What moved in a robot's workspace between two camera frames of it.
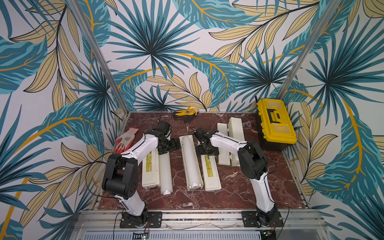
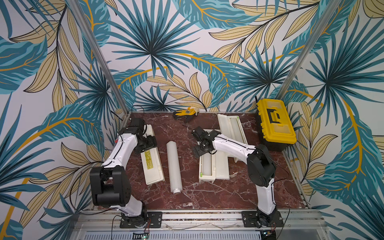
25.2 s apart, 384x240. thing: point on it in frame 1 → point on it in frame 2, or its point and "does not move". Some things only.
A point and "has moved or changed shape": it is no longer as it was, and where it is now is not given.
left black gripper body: (169, 145) → (147, 143)
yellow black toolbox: (276, 132) does not move
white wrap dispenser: (234, 129) has moved or changed shape
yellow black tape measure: (184, 115) does not move
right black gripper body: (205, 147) does not move
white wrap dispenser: (192, 171) has moved or changed shape
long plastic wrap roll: (165, 174) → (174, 175)
